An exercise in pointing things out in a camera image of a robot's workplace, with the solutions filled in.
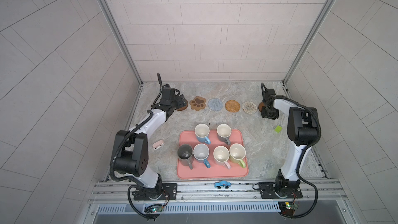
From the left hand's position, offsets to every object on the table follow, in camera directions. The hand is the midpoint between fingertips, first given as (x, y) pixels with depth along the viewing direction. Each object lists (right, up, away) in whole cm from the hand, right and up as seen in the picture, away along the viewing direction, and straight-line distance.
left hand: (181, 97), depth 92 cm
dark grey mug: (+4, -29, -12) cm, 32 cm away
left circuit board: (-7, -47, -27) cm, 55 cm away
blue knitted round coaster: (+21, -5, +10) cm, 24 cm away
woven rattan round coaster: (+33, -6, +10) cm, 35 cm away
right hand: (+56, -11, +9) cm, 57 cm away
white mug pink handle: (+23, -30, -11) cm, 39 cm away
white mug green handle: (+31, -29, -12) cm, 44 cm away
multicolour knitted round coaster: (+44, -7, +10) cm, 45 cm away
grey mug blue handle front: (+12, -29, -11) cm, 33 cm away
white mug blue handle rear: (+13, -19, -6) cm, 24 cm away
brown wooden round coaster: (+3, -5, -11) cm, 13 cm away
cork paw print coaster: (+10, -4, +10) cm, 15 cm away
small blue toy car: (+23, -39, -22) cm, 50 cm away
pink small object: (-11, -25, -9) cm, 29 cm away
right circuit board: (+51, -49, -24) cm, 75 cm away
